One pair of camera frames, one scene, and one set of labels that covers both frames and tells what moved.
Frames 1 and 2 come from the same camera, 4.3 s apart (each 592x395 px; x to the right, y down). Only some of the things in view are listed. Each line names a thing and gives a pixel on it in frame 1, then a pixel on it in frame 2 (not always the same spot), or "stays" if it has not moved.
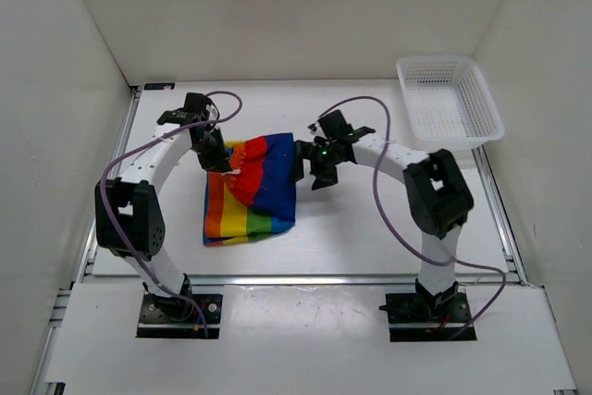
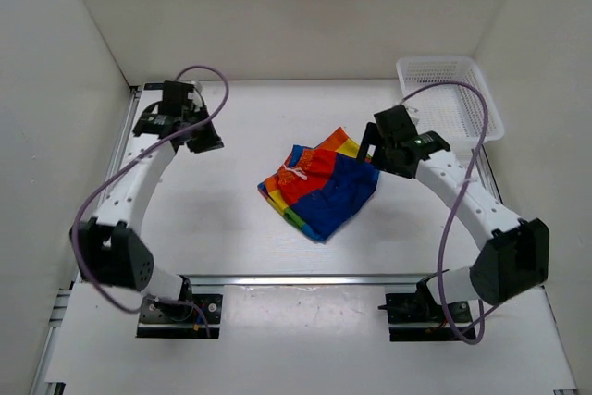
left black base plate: (153, 324) stays
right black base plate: (410, 319) stays
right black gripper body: (324, 161) → (383, 158)
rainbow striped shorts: (257, 198) → (321, 189)
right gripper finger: (302, 151) → (365, 142)
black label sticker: (156, 86) stays
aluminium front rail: (110, 280) stays
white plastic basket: (449, 103) stays
